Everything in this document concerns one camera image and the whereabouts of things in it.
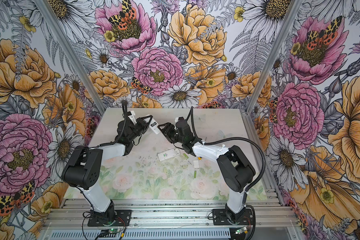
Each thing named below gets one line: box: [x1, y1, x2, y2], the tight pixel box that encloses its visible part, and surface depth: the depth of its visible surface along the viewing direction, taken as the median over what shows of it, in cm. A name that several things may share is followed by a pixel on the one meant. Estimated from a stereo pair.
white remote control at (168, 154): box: [157, 148, 181, 162], surface depth 99 cm
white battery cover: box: [193, 159, 200, 169], surface depth 96 cm
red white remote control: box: [149, 118, 161, 135], surface depth 89 cm
